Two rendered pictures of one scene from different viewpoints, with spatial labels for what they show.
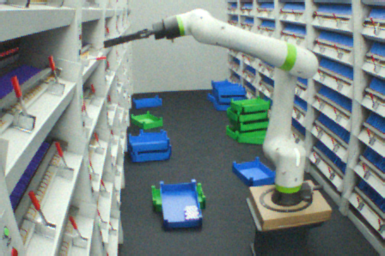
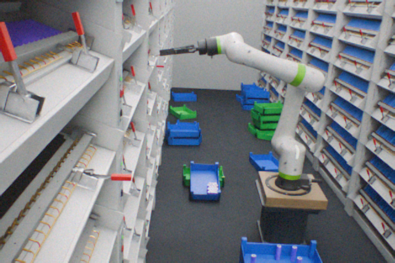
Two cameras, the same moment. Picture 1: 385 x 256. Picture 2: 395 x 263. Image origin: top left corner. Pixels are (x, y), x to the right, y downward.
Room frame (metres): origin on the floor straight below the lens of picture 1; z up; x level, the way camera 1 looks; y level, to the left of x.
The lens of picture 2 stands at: (-0.51, -0.01, 1.30)
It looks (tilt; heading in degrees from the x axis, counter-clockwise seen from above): 19 degrees down; 4
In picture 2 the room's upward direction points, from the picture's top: 3 degrees clockwise
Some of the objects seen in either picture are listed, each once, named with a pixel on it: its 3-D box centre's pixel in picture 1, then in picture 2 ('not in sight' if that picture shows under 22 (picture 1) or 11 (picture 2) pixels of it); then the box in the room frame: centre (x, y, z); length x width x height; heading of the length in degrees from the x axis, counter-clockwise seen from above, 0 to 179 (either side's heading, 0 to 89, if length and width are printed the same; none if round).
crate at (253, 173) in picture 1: (254, 172); (266, 163); (2.50, -0.41, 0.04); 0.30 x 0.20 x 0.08; 18
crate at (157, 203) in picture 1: (178, 197); (203, 175); (2.16, 0.10, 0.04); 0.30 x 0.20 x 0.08; 96
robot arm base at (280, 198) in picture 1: (298, 192); (298, 180); (1.51, -0.46, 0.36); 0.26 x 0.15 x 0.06; 92
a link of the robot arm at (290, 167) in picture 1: (289, 166); (291, 158); (1.52, -0.40, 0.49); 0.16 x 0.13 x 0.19; 12
